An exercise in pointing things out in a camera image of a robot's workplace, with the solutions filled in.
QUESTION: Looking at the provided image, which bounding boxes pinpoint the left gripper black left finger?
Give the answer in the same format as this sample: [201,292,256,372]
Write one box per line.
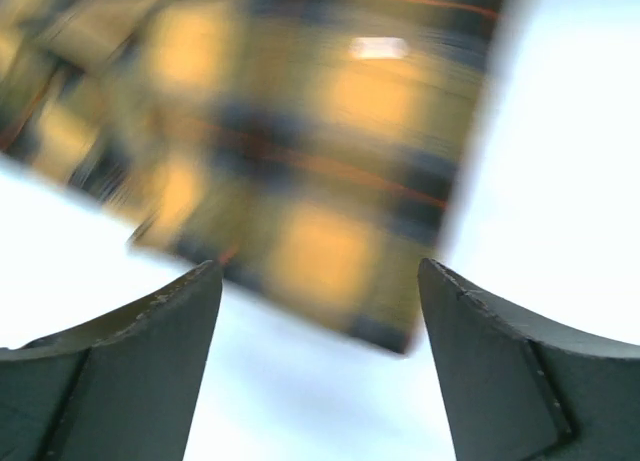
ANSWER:
[1,261,222,461]

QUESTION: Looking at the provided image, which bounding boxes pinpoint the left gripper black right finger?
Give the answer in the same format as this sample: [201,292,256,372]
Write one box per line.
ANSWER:
[418,259,639,461]

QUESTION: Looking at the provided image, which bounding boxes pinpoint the yellow plaid shirt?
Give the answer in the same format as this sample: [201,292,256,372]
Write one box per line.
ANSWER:
[1,0,505,354]

